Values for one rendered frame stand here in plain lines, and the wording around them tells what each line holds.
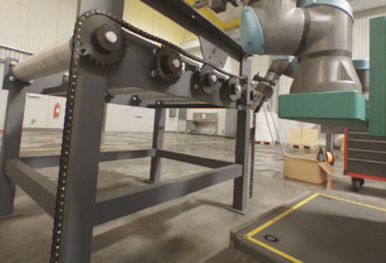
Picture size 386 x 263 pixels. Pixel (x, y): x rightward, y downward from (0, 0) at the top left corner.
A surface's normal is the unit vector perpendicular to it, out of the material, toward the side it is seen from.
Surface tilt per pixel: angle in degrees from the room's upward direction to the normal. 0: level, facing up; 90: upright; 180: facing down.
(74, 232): 90
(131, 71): 90
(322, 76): 72
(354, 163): 90
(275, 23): 103
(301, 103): 90
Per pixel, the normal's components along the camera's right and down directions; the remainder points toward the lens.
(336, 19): -0.08, -0.07
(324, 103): -0.73, -0.09
